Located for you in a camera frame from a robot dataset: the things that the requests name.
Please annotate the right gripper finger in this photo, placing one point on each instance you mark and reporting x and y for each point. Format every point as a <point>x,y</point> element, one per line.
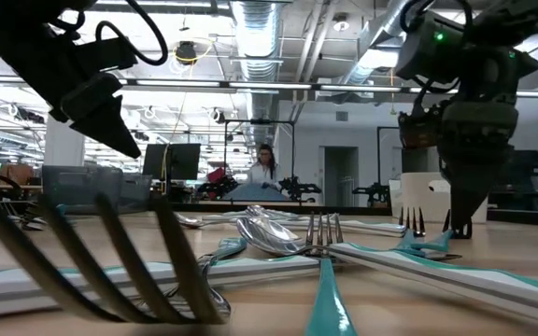
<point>470,186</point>

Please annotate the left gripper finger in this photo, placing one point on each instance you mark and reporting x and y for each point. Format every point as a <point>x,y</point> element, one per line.
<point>105,126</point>

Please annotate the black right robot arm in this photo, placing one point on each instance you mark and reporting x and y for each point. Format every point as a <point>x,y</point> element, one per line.
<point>484,60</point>

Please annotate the black workstation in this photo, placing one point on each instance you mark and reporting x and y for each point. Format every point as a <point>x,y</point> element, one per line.
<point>526,177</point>

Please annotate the dark grey plastic tray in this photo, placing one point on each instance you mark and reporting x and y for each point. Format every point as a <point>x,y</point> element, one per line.
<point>87,186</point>

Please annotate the black monitor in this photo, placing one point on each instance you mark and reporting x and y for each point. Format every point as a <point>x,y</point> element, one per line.
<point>180,161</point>

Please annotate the grey door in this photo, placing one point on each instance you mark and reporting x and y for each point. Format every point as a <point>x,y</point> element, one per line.
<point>341,177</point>

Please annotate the blue cloth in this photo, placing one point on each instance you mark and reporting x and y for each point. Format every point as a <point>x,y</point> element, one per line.
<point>255,192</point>

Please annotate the person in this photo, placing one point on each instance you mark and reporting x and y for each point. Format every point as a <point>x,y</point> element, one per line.
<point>264,175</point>

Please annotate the long ceiling light bar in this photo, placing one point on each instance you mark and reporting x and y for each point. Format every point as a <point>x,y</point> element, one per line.
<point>269,86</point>

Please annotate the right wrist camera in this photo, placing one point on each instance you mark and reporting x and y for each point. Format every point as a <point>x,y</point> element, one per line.
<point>418,133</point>

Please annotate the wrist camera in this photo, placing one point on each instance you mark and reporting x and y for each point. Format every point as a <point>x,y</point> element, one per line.
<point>418,133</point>
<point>110,53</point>

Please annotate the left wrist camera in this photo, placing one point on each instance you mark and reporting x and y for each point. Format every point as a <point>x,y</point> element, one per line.
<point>110,53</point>

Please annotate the black station frame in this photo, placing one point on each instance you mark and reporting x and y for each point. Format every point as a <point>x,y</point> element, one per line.
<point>259,121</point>

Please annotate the silver ventilation duct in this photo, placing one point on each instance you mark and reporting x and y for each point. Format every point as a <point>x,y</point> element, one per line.
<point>257,46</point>

